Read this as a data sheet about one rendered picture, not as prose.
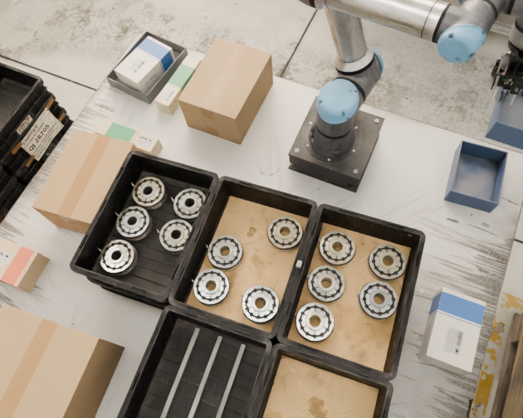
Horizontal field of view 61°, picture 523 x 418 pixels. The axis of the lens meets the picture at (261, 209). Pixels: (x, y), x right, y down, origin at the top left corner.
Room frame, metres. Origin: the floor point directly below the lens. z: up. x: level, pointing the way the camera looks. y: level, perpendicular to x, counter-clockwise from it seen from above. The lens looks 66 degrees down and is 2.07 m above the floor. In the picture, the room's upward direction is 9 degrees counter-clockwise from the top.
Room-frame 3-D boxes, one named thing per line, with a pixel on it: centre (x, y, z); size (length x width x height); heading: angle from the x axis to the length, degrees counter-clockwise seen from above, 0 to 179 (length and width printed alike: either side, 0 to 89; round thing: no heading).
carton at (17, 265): (0.54, 0.82, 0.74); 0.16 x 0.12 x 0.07; 61
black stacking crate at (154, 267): (0.54, 0.33, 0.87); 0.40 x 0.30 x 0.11; 153
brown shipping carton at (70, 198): (0.76, 0.54, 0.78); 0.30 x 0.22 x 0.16; 155
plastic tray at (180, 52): (1.29, 0.36, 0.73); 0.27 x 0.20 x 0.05; 141
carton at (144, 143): (0.96, 0.44, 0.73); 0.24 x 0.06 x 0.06; 58
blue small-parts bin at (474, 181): (0.60, -0.72, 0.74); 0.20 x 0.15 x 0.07; 152
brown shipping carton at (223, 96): (1.07, 0.05, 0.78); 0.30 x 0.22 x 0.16; 148
